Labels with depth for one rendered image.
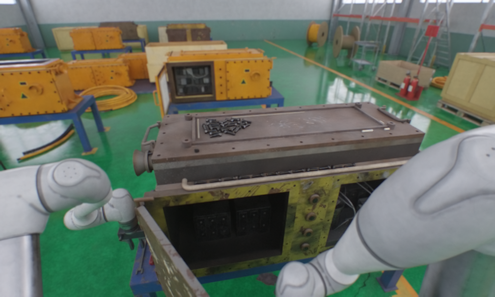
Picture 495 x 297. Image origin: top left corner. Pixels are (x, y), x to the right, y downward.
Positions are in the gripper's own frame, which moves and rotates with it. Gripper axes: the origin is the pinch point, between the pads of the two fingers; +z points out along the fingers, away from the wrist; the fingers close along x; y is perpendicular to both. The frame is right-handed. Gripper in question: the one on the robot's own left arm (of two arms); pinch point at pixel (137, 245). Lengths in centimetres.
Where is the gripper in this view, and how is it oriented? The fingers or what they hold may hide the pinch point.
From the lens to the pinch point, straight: 154.2
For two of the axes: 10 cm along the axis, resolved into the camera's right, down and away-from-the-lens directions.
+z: -0.1, 8.7, 5.0
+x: 9.8, -0.9, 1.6
